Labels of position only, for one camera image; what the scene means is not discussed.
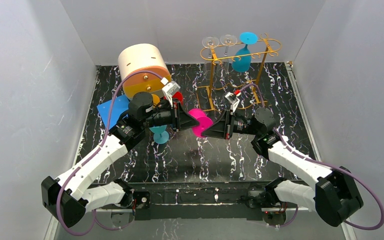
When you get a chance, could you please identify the blue flat sheet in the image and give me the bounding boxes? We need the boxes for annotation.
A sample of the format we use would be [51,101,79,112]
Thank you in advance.
[96,94,129,128]

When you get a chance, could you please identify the magenta wine glass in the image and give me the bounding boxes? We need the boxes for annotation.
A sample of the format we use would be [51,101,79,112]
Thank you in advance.
[188,108,213,138]

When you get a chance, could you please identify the teal wine glass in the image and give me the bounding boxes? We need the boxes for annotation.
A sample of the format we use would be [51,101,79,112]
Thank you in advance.
[231,32,258,73]

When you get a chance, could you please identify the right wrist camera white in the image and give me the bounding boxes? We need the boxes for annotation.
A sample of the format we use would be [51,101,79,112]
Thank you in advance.
[224,90,241,113]

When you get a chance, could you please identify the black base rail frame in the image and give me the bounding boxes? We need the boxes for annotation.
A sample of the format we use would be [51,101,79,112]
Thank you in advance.
[51,180,299,229]

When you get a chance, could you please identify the yellow wine glass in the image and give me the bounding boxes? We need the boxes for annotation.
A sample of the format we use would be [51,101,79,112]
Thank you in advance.
[151,94,161,108]

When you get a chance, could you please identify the clear wine glass left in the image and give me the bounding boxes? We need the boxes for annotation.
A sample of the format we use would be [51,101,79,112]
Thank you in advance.
[202,36,219,74]

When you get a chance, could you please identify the clear wine glass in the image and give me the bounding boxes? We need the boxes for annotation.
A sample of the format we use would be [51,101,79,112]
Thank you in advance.
[220,34,238,75]
[202,36,219,74]

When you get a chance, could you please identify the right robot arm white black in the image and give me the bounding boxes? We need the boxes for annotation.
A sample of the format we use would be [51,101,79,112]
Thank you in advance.
[202,107,364,227]

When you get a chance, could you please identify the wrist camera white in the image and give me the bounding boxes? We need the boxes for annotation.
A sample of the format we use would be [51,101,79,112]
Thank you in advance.
[160,77,181,107]
[224,90,241,113]

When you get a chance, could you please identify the red wine glass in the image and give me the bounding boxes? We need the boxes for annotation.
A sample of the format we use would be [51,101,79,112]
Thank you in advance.
[172,91,184,105]

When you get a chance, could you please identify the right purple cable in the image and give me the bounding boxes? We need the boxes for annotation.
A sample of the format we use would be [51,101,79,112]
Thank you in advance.
[238,82,384,231]

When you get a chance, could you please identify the clear wine glass right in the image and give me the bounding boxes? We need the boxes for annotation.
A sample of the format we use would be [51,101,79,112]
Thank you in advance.
[220,34,238,75]

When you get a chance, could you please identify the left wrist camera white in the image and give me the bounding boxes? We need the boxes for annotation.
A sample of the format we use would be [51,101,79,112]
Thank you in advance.
[160,77,181,107]

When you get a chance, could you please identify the white cylindrical drawer box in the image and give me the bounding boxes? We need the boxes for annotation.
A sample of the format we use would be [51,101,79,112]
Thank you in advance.
[117,43,171,100]

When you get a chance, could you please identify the light blue wine glass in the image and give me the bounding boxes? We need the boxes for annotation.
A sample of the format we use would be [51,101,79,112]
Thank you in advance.
[149,125,170,145]

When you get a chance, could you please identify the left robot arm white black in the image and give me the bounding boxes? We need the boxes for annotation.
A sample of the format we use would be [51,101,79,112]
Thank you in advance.
[41,92,199,229]

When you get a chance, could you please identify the gold wire glass rack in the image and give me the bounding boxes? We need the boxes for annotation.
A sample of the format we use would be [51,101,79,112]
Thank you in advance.
[197,33,283,112]

